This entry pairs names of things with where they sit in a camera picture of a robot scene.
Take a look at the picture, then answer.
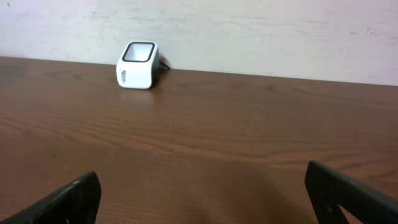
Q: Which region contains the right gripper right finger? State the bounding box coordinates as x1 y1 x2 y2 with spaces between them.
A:
305 161 397 224

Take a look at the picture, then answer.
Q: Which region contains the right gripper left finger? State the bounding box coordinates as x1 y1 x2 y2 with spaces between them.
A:
1 171 101 224

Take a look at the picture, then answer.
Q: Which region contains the white barcode scanner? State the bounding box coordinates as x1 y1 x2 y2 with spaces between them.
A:
116 41 160 89

